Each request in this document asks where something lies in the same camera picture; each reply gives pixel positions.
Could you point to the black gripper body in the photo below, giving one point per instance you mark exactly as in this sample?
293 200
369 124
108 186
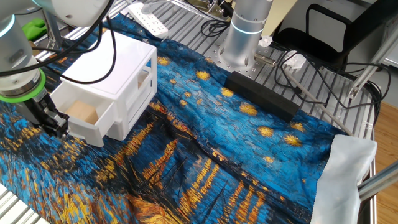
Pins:
31 112

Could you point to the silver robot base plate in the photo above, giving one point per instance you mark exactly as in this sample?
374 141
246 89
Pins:
214 53

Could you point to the white plastic drawer cabinet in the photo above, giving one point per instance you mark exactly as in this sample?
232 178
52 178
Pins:
133 59

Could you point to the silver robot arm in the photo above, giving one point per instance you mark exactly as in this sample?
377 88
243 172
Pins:
18 53

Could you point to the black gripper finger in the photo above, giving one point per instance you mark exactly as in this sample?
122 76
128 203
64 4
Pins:
49 130
61 123

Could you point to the white crumpled wrap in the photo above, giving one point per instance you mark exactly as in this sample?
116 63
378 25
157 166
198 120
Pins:
265 41
295 60

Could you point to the aluminium frame post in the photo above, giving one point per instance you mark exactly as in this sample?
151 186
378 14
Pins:
53 31

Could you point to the white power plug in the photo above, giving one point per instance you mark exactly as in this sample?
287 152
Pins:
147 8

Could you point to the white power strip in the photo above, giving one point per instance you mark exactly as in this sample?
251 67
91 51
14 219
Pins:
149 23

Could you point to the aluminium frame strut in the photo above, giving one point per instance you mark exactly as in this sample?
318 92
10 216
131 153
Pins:
371 67
379 182

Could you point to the black foam block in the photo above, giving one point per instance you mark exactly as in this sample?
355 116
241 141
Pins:
264 96

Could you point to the light wooden cube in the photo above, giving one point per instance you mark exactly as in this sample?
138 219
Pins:
82 112

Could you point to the green cloth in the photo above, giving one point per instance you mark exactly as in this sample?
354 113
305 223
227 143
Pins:
34 29

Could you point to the black office chair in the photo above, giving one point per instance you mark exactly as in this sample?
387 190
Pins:
367 28

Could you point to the white drawer with knob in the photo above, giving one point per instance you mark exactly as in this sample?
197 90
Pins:
84 132

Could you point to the beige board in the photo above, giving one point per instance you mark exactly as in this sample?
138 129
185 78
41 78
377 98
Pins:
280 15

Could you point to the starry night painted tablecloth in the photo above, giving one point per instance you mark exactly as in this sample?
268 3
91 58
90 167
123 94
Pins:
186 186

